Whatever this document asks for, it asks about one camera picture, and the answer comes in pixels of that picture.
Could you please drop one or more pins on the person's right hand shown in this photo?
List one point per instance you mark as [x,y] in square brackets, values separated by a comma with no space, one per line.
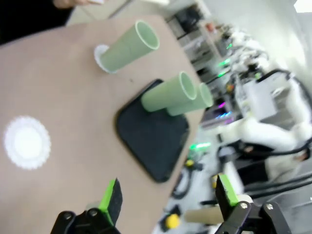
[63,3]

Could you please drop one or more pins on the RGB lit computer case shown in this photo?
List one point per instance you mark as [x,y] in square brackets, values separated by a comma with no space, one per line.
[219,114]

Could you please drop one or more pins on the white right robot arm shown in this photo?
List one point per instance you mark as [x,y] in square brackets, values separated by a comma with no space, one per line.
[263,136]

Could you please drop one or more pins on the brown cardboard tube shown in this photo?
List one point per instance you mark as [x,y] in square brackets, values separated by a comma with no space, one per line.
[202,215]

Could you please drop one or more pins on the light green plastic cup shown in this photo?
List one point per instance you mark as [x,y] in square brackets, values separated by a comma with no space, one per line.
[163,96]
[126,48]
[192,106]

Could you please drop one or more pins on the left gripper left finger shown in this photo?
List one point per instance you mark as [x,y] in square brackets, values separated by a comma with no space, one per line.
[114,200]

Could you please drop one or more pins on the green lit circuit board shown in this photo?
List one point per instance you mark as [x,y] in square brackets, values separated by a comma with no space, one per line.
[200,146]

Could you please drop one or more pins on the black plastic serving tray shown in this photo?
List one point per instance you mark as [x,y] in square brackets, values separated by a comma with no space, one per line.
[151,143]

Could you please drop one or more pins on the metal storage shelf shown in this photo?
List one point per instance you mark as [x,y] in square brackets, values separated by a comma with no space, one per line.
[192,48]

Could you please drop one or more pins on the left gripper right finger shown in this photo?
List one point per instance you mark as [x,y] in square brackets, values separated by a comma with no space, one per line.
[223,195]

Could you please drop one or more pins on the white scalloped paper coaster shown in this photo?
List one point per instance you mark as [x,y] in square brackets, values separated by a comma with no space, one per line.
[97,52]
[26,142]

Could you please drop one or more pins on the person in black sleeve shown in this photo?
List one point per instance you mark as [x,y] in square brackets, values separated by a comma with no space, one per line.
[24,19]

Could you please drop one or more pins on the round yellow plug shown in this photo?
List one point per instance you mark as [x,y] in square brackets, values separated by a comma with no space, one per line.
[172,220]

